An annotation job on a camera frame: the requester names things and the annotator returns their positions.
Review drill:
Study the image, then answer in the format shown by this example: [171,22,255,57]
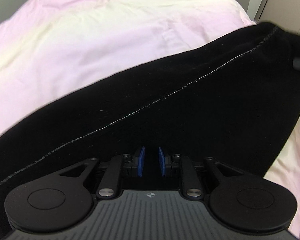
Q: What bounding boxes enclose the black pants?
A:
[0,22,300,198]

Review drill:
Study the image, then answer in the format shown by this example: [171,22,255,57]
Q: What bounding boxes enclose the pink floral bed duvet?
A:
[0,0,300,239]

